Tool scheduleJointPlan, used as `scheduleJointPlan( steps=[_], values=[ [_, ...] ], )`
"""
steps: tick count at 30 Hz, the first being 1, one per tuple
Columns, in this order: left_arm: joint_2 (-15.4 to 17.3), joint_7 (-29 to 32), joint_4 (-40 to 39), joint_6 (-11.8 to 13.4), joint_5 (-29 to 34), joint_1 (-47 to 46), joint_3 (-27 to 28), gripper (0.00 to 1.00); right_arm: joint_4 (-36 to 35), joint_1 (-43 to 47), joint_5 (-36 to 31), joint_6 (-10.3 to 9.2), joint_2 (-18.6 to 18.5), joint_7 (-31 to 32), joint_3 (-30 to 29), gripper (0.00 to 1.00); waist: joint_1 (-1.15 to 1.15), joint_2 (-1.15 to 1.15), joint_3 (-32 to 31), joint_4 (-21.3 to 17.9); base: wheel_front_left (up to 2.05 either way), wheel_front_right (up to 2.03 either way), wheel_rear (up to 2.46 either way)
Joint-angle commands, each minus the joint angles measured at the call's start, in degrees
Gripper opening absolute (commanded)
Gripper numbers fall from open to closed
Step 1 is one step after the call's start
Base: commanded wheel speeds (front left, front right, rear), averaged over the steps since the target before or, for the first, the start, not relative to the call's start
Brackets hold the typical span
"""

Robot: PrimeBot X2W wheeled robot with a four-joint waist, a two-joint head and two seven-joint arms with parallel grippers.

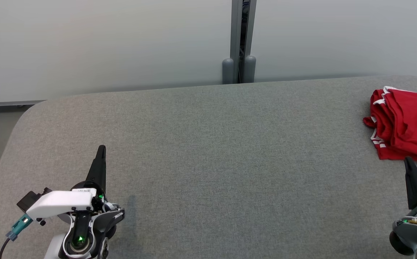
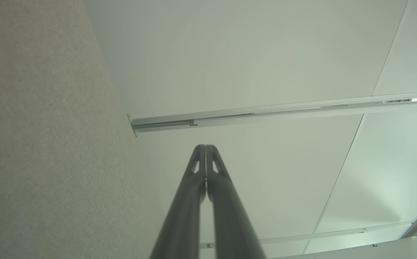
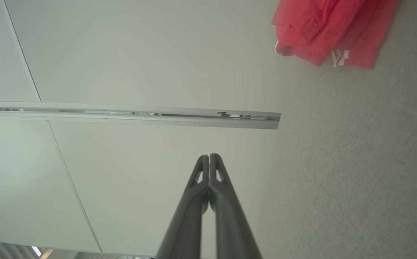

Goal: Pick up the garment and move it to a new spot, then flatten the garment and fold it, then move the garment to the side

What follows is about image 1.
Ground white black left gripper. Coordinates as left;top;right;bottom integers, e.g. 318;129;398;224
27;145;107;221

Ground red jersey with number print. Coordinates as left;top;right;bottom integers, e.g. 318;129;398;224
363;89;417;164

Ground grey fabric sofa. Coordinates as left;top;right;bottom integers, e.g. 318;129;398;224
0;75;417;259

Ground teal plug black left cable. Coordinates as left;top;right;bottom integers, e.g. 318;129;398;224
0;213;33;259

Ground grey wall baseboard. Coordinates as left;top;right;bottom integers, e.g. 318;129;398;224
0;97;47;124

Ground grey cylinder post foot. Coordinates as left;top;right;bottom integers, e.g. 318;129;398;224
244;55;257;83
222;58;235;85

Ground grey partition post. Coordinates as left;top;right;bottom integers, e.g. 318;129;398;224
230;0;257;84

